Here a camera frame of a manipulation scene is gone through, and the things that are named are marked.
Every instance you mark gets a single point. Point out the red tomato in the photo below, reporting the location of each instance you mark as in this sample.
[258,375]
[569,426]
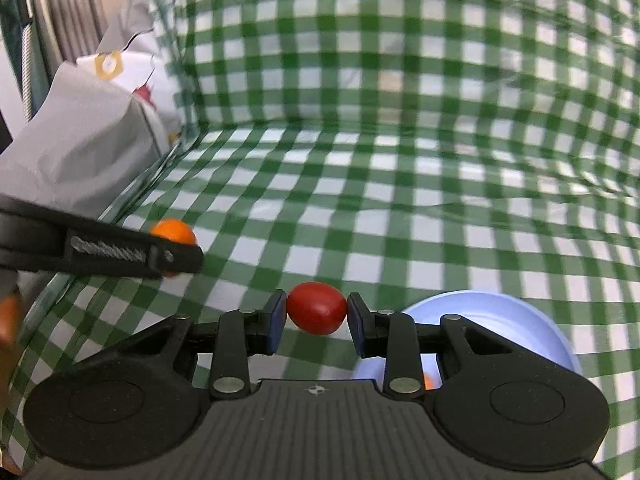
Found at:
[316,308]

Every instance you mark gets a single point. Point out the metal radiator rack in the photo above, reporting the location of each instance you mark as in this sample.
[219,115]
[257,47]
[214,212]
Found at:
[51,32]

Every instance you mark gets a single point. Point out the light blue plate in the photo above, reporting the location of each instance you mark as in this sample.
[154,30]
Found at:
[503,315]

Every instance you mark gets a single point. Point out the green white checkered cloth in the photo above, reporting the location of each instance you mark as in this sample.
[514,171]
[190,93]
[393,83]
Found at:
[394,148]

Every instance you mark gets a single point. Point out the white grey patterned pillow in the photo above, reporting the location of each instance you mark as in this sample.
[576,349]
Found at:
[107,118]

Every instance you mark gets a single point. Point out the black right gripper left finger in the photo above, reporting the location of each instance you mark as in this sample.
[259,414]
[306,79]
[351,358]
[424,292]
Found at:
[237,335]

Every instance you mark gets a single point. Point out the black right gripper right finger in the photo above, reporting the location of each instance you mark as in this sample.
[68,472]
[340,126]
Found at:
[456,342]

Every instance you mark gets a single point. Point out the blurred human hand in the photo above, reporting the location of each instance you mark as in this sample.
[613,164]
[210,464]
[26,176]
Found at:
[12,316]

